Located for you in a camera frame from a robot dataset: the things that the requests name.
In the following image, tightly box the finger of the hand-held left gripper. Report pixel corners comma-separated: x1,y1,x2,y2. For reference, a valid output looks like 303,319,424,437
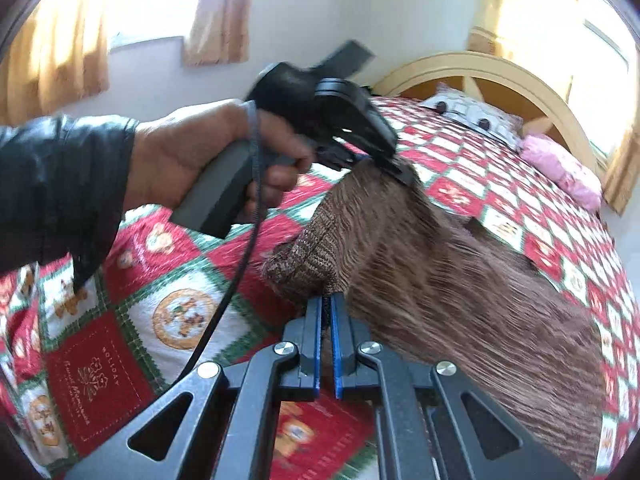
314,142,417,188

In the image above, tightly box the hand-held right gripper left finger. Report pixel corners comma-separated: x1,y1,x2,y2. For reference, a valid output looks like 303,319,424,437
62,296,323,480

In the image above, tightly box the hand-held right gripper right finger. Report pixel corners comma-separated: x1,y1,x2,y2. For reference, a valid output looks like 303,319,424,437
330,292,581,480

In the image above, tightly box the brown knit sweater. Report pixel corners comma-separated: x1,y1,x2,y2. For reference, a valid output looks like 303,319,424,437
261,157,608,480

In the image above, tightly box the person's left hand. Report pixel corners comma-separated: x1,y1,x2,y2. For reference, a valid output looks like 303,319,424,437
125,99,321,211

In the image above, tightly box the grey patterned pillow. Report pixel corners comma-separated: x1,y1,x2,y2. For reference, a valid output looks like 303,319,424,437
419,82,523,151

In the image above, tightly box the cream wooden headboard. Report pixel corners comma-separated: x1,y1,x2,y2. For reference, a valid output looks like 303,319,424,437
372,51,608,186

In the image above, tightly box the red patchwork quilt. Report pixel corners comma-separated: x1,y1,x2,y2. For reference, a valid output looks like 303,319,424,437
0,92,636,480

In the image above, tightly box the pink pillow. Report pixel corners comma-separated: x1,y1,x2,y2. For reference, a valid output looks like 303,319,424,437
520,132,603,211

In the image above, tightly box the yellow window curtain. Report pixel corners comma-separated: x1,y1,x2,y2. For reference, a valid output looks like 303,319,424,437
0,0,112,113
467,0,583,61
181,0,257,67
600,125,640,216

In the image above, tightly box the bedroom window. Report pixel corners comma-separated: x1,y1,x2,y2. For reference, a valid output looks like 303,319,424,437
575,0,632,161
102,0,203,53

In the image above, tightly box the black cable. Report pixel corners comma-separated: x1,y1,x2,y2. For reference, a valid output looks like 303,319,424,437
182,101,266,378

